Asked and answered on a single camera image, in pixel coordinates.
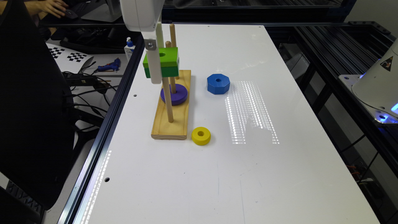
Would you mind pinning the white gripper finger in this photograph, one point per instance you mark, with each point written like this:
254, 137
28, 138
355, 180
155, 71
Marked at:
153, 59
159, 35

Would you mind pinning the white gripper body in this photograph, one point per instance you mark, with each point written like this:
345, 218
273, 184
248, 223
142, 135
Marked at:
141, 15

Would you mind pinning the green square block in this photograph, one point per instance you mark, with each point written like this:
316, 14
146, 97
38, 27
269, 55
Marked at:
169, 61

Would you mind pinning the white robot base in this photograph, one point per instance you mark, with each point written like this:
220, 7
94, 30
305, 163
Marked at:
376, 89

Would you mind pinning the blue octagon block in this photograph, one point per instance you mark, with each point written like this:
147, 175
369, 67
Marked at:
218, 84

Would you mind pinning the person's hand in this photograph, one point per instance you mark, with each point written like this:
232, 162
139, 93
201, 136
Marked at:
56, 8

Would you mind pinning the back wooden peg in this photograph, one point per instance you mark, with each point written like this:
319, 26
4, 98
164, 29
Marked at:
173, 38

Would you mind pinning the white lotion bottle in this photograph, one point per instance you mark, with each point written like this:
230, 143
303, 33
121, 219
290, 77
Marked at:
129, 48

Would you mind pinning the grey monitor stand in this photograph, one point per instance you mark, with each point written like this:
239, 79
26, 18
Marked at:
110, 11

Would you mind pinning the front wooden peg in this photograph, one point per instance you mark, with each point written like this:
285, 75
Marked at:
167, 96

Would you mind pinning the blue glue gun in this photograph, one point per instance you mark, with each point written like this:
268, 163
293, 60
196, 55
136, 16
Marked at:
114, 66

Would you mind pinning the black computer mouse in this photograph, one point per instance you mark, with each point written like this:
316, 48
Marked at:
69, 14

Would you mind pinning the checkerboard calibration sheet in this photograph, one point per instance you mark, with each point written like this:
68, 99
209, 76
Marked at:
68, 60

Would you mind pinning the wooden peg base board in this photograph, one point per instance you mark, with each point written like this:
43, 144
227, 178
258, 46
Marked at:
177, 130

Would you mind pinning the black monitor back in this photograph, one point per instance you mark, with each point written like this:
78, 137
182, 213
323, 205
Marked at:
37, 136

